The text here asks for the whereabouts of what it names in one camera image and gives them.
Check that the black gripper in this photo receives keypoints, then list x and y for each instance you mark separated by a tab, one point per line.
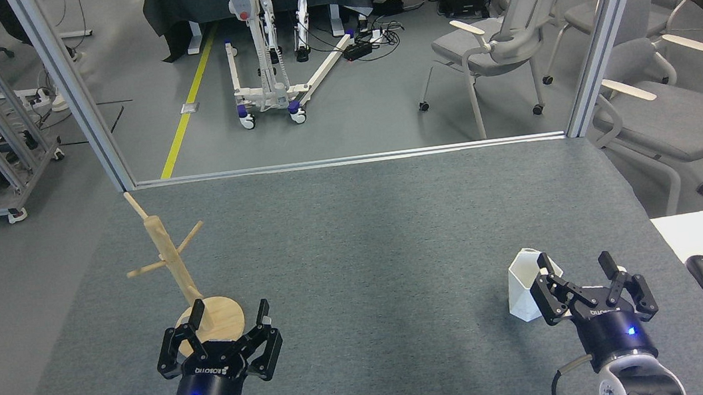
613	333
211	392

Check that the white faceted cup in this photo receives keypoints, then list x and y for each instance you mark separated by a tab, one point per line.
524	290

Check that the wooden cup rack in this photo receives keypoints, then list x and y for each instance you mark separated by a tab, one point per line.
215	318

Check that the metal floor socket plate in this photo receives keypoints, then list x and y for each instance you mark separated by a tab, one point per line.
189	108

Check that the grey mesh-back office chair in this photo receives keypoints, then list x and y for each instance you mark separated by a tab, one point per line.
481	47

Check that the white power strip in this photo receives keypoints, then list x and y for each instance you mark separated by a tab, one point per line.
37	98

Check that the black power strip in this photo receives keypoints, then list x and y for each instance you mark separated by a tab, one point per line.
358	51

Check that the silver frame crossbar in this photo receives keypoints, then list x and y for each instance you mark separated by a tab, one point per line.
347	160

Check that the silver frame post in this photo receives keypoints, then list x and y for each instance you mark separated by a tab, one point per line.
70	91
609	25

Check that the white jointed upright frame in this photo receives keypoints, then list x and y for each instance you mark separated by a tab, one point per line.
301	2

